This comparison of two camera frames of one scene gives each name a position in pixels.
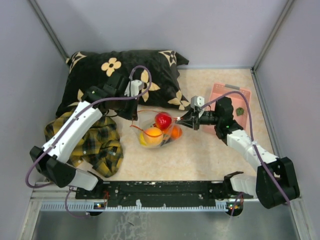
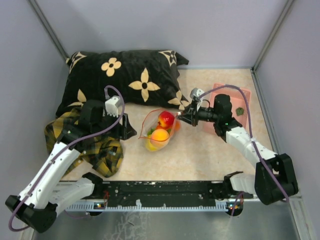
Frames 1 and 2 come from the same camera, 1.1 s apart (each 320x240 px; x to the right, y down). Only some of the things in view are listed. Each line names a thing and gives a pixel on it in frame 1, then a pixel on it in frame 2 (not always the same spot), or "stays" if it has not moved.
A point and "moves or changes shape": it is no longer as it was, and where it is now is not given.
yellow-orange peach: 153,136 to 160,138
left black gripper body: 125,108 to 104,124
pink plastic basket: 239,105 stays
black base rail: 161,191 stays
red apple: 163,120 moves or changes shape
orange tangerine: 176,132 moves or changes shape
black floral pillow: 154,76 stays
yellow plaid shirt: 100,148 stays
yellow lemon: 142,140 to 149,146
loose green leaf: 239,111 stays
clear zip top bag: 159,129 moves or changes shape
